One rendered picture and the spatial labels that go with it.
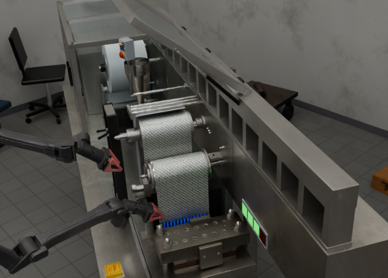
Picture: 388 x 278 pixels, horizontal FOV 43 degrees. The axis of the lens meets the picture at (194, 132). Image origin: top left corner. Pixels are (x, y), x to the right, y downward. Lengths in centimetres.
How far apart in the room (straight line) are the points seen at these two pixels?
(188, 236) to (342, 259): 85
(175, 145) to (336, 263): 110
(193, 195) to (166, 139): 30
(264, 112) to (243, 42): 440
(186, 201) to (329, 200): 98
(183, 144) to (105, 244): 59
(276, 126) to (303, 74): 397
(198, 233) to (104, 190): 77
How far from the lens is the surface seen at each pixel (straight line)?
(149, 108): 234
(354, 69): 527
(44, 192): 460
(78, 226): 205
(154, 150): 236
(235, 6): 613
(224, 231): 223
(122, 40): 251
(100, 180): 289
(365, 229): 162
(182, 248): 214
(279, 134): 165
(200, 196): 227
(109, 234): 248
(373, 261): 163
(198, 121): 241
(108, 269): 226
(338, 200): 142
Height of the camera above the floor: 242
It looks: 27 degrees down
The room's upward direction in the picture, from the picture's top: 3 degrees counter-clockwise
